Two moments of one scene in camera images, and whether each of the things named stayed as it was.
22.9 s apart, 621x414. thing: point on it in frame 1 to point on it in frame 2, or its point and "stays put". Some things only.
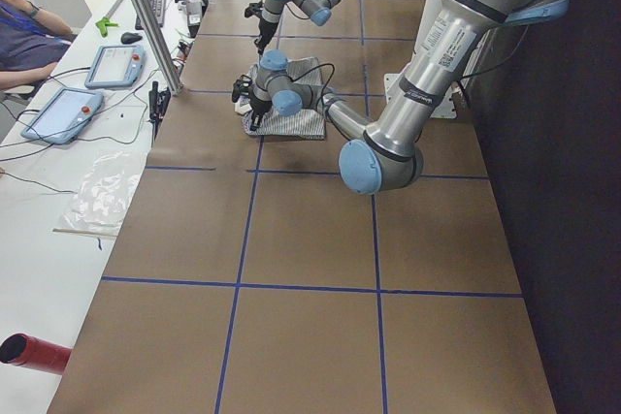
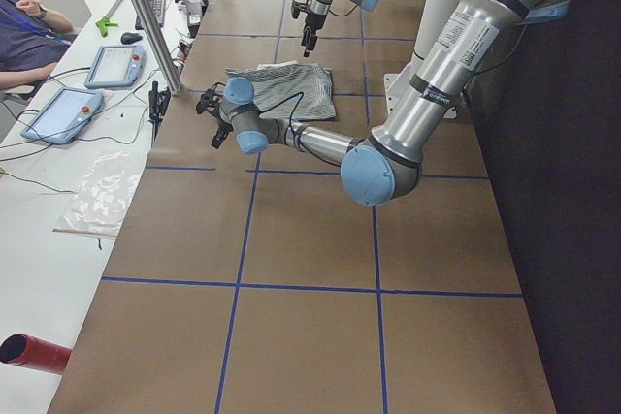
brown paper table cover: x=248 y=277 stays put
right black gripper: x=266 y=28 to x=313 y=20
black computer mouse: x=130 y=37 stays put
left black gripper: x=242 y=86 to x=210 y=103
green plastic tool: x=103 y=25 stays put
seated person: x=32 y=41 stays put
